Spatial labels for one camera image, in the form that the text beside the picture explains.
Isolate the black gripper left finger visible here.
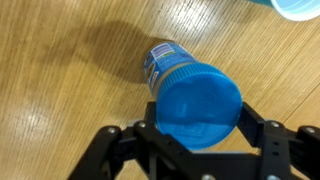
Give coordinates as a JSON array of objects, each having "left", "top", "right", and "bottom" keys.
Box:
[{"left": 144, "top": 102, "right": 158, "bottom": 130}]

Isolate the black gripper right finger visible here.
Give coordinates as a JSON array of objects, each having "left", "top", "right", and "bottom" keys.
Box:
[{"left": 237, "top": 102, "right": 287, "bottom": 157}]

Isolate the blue plastic jar lid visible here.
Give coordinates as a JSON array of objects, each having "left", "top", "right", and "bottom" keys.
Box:
[{"left": 156, "top": 63, "right": 242, "bottom": 150}]

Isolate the peanut butter jar blue label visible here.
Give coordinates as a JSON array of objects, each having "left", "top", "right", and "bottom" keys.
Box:
[{"left": 143, "top": 41, "right": 200, "bottom": 101}]

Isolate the blue plastic cup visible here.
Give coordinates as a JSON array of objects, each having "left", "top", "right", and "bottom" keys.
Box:
[{"left": 249, "top": 0, "right": 320, "bottom": 22}]

